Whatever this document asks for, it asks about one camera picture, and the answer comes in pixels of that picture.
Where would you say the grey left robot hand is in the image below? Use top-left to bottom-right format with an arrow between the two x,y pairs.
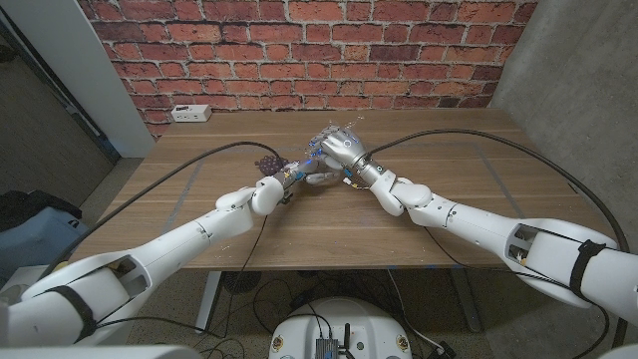
291,158 -> 345,186

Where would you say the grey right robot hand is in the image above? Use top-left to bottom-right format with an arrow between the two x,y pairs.
307,125 -> 370,170

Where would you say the clear plastic wrap sheet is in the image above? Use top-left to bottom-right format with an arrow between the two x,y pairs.
303,115 -> 366,166

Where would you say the purple grape bunch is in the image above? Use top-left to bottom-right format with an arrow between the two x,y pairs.
253,154 -> 289,177

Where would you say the red brick print backdrop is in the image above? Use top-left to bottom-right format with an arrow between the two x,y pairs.
77,0 -> 539,140

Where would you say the white power outlet box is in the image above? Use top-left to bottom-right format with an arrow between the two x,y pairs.
170,103 -> 213,124

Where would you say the white robot torso base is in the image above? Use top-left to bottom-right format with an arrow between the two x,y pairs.
268,296 -> 415,359

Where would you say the white table leg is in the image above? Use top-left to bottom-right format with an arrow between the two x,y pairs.
194,269 -> 223,335

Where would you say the small grey electronics box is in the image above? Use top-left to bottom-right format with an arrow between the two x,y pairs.
314,337 -> 341,359

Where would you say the grey table leg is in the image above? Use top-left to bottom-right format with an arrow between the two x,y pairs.
450,268 -> 482,334

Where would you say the grey perforated panel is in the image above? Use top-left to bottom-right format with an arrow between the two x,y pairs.
0,19 -> 122,208

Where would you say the black bag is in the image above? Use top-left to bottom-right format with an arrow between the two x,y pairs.
0,189 -> 84,233

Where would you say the blue-grey storage bin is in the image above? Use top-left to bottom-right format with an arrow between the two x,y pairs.
0,205 -> 92,283

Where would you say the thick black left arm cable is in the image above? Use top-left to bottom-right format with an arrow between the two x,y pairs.
37,141 -> 285,280

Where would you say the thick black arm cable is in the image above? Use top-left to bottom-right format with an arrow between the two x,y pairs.
366,128 -> 632,350
37,141 -> 285,280

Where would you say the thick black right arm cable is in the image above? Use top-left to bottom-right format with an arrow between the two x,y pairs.
366,128 -> 632,350

